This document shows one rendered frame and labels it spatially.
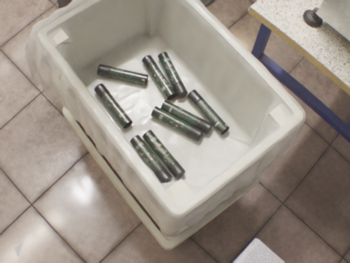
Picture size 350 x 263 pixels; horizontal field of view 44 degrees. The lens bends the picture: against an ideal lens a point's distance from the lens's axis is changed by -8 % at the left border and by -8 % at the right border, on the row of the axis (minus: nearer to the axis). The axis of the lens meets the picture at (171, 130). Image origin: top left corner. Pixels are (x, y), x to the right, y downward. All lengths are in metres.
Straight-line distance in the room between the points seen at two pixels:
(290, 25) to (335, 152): 0.86
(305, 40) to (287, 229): 0.82
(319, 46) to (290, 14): 0.12
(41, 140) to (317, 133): 1.11
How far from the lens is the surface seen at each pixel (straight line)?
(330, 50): 1.16
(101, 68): 1.36
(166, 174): 1.21
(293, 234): 1.74
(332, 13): 1.12
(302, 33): 1.16
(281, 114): 1.12
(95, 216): 1.69
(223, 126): 1.28
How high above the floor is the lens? 1.63
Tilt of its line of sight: 66 degrees down
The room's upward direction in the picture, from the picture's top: 7 degrees clockwise
